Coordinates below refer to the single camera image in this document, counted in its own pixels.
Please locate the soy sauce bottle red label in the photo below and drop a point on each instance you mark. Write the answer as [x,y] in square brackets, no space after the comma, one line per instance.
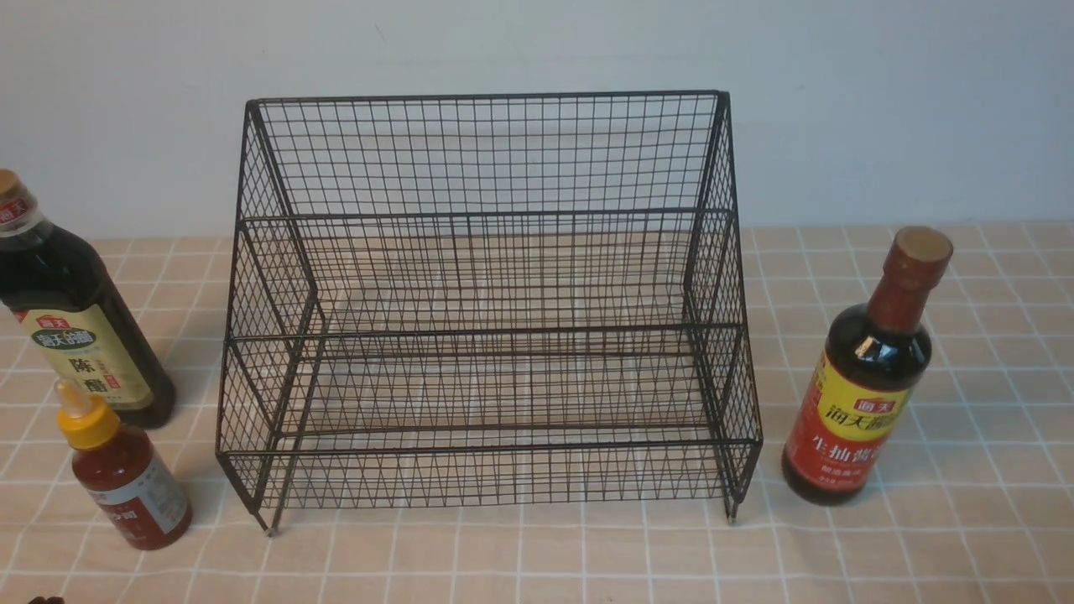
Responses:
[873,357]

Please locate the chili sauce bottle yellow cap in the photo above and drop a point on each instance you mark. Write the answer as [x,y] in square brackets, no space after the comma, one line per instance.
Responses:
[122,471]

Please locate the dark vinegar bottle beige label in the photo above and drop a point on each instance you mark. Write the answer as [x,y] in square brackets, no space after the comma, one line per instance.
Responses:
[63,297]

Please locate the beige checkered tablecloth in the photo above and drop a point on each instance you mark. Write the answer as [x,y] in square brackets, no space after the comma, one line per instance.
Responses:
[970,502]

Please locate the black wire mesh shelf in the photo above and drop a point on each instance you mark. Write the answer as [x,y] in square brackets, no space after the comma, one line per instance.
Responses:
[492,299]

